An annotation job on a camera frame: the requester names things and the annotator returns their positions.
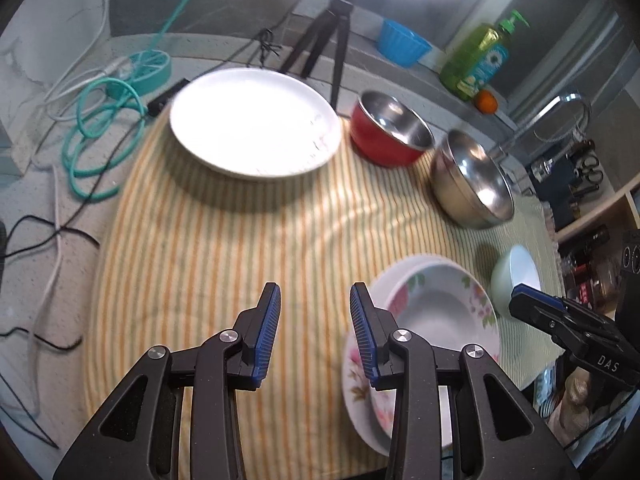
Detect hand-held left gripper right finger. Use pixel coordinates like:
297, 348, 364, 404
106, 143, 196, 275
349, 282, 583, 480

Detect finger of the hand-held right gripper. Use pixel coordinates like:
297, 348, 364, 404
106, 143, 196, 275
508, 283, 640, 388

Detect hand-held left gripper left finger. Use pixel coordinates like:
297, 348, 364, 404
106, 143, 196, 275
52, 282, 282, 480

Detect pale green ceramic bowl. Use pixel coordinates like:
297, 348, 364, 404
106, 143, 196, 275
490, 245, 542, 313

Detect white floral deep bowl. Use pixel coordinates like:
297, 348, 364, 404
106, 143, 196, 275
369, 254, 501, 453

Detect stainless steel bowl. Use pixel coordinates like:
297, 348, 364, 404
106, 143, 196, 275
430, 129, 516, 228

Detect red steel-lined bowl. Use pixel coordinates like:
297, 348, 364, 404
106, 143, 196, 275
350, 90, 435, 168

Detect large white plate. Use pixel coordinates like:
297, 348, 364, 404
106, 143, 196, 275
170, 67, 343, 179

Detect person's right hand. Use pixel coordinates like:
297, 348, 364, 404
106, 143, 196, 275
562, 375, 595, 428

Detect yellow striped cloth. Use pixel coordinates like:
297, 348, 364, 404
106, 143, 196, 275
82, 105, 566, 476

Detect dark knife block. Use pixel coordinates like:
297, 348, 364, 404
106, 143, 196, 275
530, 140, 606, 231

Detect chrome kitchen faucet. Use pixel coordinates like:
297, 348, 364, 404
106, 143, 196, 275
492, 91, 593, 161

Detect green dish soap bottle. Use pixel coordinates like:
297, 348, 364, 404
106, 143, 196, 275
440, 9, 531, 102

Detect teal round power hub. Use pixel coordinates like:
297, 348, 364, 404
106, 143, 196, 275
107, 51, 172, 98

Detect blue ribbed plastic cup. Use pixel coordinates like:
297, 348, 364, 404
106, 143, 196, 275
377, 19, 433, 67

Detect black mini tripod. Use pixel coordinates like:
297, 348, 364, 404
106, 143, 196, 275
277, 0, 361, 108

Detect pale grey box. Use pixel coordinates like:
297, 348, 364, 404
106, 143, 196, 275
0, 122, 27, 177

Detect black handled scissors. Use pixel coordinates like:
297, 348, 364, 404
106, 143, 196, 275
574, 154, 605, 195

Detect black cable with inline box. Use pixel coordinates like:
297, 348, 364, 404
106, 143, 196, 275
145, 78, 192, 117

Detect thin black cable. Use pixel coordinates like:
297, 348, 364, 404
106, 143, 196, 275
0, 214, 103, 453

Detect teal coiled cable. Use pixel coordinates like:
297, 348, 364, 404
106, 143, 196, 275
62, 0, 213, 198

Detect black bundled cable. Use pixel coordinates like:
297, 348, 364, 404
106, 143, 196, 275
257, 29, 283, 63

